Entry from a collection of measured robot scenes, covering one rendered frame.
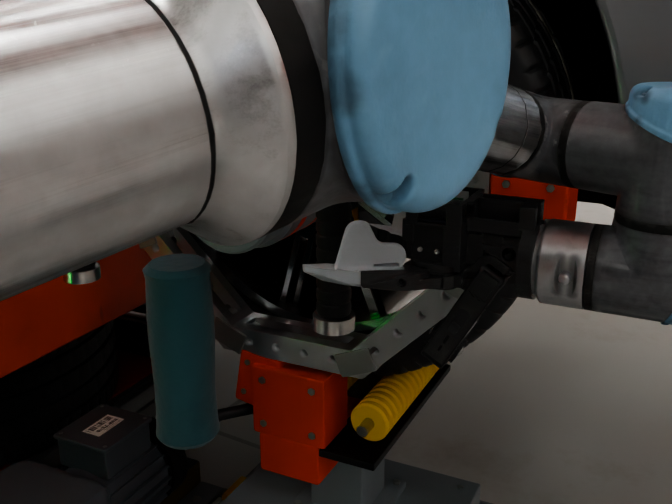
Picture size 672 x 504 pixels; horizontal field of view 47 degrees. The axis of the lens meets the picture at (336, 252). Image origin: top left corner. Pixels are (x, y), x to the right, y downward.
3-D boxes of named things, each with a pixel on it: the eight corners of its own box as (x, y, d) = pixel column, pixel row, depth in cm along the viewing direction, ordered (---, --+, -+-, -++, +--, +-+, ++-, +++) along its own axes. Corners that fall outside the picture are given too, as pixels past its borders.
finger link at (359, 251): (301, 217, 69) (401, 212, 71) (302, 279, 71) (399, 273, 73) (306, 227, 66) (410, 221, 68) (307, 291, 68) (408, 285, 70)
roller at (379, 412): (448, 367, 130) (450, 335, 129) (380, 455, 105) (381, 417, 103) (416, 360, 133) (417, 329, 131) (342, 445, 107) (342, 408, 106)
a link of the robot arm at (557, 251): (592, 293, 71) (577, 325, 64) (541, 285, 73) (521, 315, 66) (600, 214, 69) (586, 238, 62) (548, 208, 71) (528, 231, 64)
